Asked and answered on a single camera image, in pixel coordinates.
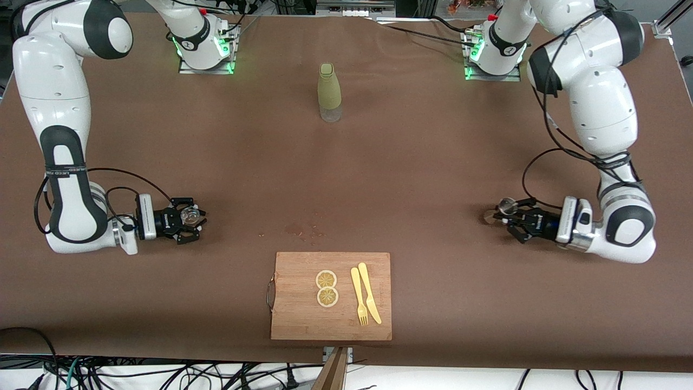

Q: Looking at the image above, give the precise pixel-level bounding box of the steel jigger measuring cup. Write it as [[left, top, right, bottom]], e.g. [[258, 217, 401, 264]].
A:
[[483, 197, 520, 226]]

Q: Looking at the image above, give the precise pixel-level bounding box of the brown table cover sheet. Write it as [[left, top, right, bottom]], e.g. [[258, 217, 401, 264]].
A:
[[0, 10, 693, 373]]

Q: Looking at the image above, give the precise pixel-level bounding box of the wooden cutting board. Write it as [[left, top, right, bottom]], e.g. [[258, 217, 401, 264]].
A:
[[266, 252, 393, 341]]

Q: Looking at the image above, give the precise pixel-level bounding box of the yellow plastic knife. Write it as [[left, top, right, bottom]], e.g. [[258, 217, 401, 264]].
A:
[[358, 262, 383, 325]]

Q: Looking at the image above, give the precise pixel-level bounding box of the yellow plastic fork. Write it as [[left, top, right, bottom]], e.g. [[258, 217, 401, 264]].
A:
[[350, 267, 369, 327]]

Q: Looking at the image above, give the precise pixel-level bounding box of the green bottle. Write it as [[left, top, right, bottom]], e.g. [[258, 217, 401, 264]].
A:
[[317, 63, 343, 124]]

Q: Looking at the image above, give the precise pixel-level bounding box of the grey power strip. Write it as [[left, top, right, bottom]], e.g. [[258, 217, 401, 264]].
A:
[[317, 0, 396, 17]]

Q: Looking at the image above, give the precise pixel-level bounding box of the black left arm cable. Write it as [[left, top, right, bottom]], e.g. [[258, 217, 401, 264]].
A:
[[521, 3, 645, 212]]

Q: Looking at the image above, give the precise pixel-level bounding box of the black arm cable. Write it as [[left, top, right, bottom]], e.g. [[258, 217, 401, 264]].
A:
[[521, 3, 645, 212], [34, 167, 175, 235]]

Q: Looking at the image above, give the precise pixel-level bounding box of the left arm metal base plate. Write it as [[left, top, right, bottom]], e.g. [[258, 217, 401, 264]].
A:
[[465, 30, 521, 82]]

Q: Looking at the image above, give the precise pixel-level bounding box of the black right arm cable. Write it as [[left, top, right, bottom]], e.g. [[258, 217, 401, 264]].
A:
[[34, 167, 175, 235]]

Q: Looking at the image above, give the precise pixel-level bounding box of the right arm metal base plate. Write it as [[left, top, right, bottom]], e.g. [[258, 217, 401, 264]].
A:
[[179, 24, 235, 75]]

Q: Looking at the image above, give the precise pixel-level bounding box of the thick black floor cable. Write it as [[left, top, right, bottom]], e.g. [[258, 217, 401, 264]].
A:
[[0, 326, 59, 380]]

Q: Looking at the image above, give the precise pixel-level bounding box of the black base power cable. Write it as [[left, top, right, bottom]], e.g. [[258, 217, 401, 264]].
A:
[[374, 15, 480, 49]]

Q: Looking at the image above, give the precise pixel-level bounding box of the wooden camera post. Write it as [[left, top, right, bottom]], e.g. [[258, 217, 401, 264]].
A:
[[312, 347, 349, 390]]

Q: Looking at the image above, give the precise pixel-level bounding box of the aluminium frame corner profile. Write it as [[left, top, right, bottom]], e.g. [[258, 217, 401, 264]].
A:
[[652, 0, 693, 38]]

